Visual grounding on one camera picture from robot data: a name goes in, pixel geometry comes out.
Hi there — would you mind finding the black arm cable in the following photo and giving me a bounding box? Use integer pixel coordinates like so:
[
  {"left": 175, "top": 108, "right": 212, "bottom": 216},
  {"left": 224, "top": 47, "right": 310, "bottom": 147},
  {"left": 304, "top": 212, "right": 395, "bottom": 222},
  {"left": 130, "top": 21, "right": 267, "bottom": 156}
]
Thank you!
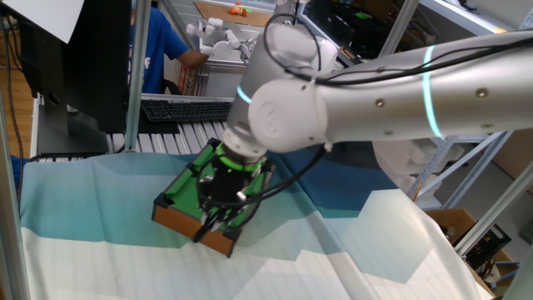
[{"left": 195, "top": 12, "right": 533, "bottom": 234}]

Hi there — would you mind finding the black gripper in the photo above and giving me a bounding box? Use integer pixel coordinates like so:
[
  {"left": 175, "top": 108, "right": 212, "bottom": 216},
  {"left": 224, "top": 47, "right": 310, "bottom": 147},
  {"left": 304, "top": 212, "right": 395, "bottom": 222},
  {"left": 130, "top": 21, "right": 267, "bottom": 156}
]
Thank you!
[{"left": 198, "top": 160, "right": 262, "bottom": 233}]

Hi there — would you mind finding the blue white patterned cloth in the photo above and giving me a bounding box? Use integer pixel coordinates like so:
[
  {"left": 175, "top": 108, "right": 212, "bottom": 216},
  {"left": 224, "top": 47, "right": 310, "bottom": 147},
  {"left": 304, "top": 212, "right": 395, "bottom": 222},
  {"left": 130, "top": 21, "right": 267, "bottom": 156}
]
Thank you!
[{"left": 18, "top": 139, "right": 499, "bottom": 300}]

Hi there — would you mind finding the black keyboard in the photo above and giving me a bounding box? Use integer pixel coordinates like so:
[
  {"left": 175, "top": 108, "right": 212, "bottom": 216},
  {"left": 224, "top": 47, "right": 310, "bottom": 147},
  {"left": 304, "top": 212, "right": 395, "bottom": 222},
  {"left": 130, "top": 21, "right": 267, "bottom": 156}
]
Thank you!
[{"left": 141, "top": 98, "right": 234, "bottom": 124}]

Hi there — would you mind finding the green flange ring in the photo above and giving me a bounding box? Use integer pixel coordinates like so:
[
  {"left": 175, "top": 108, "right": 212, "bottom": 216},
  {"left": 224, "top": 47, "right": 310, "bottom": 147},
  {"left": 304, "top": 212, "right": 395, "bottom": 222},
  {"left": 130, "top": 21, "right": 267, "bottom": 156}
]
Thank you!
[{"left": 214, "top": 143, "right": 267, "bottom": 173}]

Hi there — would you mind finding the person in blue shirt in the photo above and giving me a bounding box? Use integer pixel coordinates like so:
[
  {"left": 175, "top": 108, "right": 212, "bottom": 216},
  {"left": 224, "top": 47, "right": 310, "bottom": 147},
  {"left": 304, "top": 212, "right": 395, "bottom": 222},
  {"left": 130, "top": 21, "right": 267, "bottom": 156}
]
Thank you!
[{"left": 128, "top": 6, "right": 210, "bottom": 95}]

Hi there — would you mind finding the white foam block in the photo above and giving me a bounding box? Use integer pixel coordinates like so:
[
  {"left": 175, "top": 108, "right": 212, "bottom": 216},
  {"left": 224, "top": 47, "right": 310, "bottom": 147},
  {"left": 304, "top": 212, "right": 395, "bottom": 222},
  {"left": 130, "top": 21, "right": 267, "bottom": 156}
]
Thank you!
[{"left": 372, "top": 139, "right": 445, "bottom": 199}]

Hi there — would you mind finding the black electronic device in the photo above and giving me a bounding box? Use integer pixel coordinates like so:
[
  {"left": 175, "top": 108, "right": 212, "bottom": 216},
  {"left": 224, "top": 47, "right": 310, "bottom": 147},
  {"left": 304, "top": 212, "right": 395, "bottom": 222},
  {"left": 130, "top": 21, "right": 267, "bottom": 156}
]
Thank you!
[{"left": 466, "top": 224, "right": 512, "bottom": 270}]

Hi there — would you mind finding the white paper sheet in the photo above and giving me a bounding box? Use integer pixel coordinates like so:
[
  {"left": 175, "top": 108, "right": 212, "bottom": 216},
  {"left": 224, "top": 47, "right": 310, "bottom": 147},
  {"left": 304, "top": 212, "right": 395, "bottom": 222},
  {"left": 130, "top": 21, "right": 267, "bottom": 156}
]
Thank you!
[{"left": 2, "top": 0, "right": 85, "bottom": 45}]

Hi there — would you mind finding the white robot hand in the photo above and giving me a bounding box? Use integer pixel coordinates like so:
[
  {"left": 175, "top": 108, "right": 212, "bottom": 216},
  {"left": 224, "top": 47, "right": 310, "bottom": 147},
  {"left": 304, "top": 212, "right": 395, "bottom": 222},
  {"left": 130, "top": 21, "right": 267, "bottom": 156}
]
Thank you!
[{"left": 185, "top": 16, "right": 253, "bottom": 59}]

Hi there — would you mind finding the mini green pool table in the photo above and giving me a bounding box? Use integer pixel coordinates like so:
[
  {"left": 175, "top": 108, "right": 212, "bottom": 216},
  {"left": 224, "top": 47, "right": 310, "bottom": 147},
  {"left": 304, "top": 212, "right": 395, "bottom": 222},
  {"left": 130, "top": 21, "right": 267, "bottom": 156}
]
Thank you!
[{"left": 151, "top": 137, "right": 276, "bottom": 258}]

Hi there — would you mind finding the aluminium frame post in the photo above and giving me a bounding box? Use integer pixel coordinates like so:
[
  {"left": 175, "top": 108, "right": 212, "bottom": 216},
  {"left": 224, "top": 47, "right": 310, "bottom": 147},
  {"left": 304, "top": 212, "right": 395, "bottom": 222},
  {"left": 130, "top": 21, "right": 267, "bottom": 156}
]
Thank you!
[
  {"left": 376, "top": 0, "right": 421, "bottom": 59},
  {"left": 453, "top": 162, "right": 533, "bottom": 258},
  {"left": 124, "top": 0, "right": 153, "bottom": 152},
  {"left": 0, "top": 95, "right": 30, "bottom": 300}
]

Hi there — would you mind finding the orange toy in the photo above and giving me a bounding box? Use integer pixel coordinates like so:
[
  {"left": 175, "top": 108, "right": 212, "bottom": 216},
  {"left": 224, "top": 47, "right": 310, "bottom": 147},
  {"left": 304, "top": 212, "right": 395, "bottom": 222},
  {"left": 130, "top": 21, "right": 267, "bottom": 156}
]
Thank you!
[{"left": 227, "top": 0, "right": 253, "bottom": 18}]

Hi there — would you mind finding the black desk mat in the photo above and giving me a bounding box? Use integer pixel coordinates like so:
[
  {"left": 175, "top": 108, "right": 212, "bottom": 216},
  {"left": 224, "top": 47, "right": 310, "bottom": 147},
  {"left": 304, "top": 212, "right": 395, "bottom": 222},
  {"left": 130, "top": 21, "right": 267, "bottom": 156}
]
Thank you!
[{"left": 137, "top": 103, "right": 182, "bottom": 135}]

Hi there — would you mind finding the black computer monitor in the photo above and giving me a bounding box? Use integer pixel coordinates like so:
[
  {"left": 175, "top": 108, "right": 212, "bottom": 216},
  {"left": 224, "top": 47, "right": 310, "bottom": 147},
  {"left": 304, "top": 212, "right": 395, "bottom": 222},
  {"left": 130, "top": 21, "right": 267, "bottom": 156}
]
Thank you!
[{"left": 18, "top": 0, "right": 132, "bottom": 158}]

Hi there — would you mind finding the brown cardboard box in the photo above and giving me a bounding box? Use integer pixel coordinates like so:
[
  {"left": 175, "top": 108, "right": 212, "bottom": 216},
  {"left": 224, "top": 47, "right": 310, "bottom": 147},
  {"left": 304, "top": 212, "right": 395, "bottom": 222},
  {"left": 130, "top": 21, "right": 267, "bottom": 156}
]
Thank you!
[{"left": 424, "top": 207, "right": 520, "bottom": 299}]

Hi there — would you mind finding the tan cardboard sheet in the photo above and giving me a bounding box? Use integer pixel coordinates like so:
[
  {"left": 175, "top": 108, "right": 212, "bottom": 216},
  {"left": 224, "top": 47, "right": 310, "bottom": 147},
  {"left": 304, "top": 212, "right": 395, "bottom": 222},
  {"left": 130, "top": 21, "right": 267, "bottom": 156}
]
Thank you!
[{"left": 193, "top": 1, "right": 274, "bottom": 28}]

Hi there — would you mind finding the grey metal shelf rack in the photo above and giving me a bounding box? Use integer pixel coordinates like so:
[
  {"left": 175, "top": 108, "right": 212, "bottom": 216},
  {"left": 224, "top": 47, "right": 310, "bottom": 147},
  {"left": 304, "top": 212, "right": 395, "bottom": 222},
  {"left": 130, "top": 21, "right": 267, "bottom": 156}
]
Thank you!
[{"left": 418, "top": 0, "right": 533, "bottom": 212}]

